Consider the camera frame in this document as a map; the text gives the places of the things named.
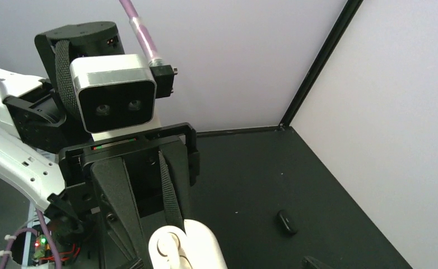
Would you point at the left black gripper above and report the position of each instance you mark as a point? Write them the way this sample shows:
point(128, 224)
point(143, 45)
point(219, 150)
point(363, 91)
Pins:
point(129, 176)

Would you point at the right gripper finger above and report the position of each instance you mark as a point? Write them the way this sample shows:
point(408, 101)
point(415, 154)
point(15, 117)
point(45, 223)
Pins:
point(309, 262)

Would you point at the black earbud charging case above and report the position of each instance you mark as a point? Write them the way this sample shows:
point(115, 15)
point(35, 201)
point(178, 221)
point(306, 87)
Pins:
point(286, 222)

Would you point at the white oval case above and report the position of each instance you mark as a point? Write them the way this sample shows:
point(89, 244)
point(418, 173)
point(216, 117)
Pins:
point(195, 247)

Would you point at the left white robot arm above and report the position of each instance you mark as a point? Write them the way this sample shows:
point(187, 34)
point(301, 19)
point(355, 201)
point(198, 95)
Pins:
point(39, 117)

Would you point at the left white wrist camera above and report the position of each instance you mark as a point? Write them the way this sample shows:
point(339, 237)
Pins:
point(118, 91)

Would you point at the left back frame post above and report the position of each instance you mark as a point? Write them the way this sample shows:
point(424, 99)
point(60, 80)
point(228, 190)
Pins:
point(339, 28)

